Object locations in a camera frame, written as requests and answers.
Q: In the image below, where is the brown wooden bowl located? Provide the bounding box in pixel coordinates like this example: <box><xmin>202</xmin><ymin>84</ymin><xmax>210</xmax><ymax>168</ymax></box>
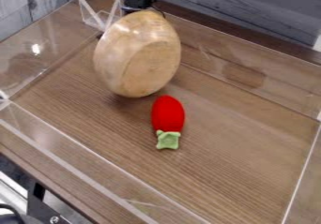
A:
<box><xmin>92</xmin><ymin>10</ymin><xmax>181</xmax><ymax>97</ymax></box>

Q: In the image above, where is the red plush strawberry toy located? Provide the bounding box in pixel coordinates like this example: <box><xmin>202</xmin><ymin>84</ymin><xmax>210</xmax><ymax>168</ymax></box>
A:
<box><xmin>149</xmin><ymin>96</ymin><xmax>185</xmax><ymax>150</ymax></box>

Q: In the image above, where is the clear acrylic corner bracket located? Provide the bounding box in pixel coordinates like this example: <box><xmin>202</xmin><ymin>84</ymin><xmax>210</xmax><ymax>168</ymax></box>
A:
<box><xmin>77</xmin><ymin>0</ymin><xmax>123</xmax><ymax>32</ymax></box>

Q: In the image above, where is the clear acrylic tray wall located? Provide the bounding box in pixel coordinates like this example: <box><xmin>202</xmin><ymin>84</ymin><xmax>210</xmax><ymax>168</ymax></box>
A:
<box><xmin>0</xmin><ymin>1</ymin><xmax>321</xmax><ymax>224</ymax></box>

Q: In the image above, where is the black metal table frame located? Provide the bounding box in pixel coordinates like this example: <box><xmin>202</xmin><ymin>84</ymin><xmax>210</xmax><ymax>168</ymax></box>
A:
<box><xmin>26</xmin><ymin>182</ymin><xmax>70</xmax><ymax>224</ymax></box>

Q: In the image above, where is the black cable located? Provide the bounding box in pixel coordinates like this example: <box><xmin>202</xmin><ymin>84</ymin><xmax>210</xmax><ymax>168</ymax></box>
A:
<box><xmin>0</xmin><ymin>203</ymin><xmax>24</xmax><ymax>224</ymax></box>

